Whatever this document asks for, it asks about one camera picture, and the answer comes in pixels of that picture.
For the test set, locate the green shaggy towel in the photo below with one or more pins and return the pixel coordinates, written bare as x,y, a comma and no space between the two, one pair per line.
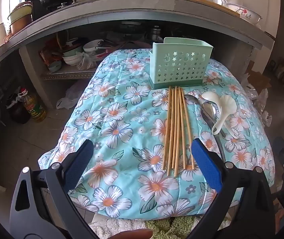
164,225

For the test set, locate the steel pot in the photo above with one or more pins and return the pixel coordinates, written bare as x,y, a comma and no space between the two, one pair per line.
155,33

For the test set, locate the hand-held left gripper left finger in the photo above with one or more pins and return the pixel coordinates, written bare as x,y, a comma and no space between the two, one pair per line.
83,159

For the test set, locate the white plastic bag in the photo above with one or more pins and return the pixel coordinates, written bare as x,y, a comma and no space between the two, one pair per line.
68,97

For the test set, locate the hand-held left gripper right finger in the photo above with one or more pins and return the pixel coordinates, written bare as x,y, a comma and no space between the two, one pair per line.
204,159

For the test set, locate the clear plastic bag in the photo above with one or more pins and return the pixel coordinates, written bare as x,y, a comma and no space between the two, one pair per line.
259,102

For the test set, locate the white wide-bowl spoon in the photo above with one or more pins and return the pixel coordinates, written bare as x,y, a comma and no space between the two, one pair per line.
228,104

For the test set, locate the plastic bag with food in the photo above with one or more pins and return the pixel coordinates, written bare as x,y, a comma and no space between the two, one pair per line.
85,62

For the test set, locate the wooden cutting board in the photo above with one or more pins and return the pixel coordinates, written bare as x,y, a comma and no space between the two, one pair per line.
206,1

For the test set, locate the small teal bowl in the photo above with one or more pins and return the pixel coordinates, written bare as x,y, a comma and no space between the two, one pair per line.
54,66

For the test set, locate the white pan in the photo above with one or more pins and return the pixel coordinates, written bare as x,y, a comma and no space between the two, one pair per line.
92,46

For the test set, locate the cardboard box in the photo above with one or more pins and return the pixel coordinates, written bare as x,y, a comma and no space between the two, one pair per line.
258,79

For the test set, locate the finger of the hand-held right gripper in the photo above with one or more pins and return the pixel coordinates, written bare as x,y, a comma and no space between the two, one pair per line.
281,151

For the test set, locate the red packet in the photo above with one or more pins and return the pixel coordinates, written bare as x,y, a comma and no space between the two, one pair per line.
49,52

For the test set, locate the dark bottle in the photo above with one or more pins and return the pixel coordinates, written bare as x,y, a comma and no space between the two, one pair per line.
19,112

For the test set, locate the white oval rice spoon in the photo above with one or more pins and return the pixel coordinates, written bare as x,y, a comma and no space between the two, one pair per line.
210,96

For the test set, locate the white floral bowl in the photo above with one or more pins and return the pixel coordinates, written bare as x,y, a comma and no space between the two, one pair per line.
244,13

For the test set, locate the bundle of bamboo chopsticks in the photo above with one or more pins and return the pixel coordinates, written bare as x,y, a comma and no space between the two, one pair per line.
174,129

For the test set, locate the gas stove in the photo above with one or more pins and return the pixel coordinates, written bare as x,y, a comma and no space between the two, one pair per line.
57,4

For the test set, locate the teal floral blanket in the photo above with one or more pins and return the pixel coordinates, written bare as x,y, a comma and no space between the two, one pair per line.
122,119

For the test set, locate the person's left hand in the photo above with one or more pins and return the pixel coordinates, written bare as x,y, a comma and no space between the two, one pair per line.
132,234

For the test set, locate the green perforated utensil holder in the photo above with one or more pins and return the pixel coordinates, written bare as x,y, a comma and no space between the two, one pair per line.
181,64

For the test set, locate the cooking oil bottle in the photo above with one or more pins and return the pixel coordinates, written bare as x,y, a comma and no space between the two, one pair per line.
34,105

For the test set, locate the stack of bowls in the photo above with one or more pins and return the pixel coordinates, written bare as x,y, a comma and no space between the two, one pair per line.
70,57

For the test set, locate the brown basin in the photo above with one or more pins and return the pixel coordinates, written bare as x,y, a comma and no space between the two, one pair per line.
21,26

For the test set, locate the grey concrete counter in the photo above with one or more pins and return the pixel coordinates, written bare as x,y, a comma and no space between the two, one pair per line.
132,7

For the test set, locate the green basin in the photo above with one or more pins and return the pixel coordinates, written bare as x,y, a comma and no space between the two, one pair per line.
19,12

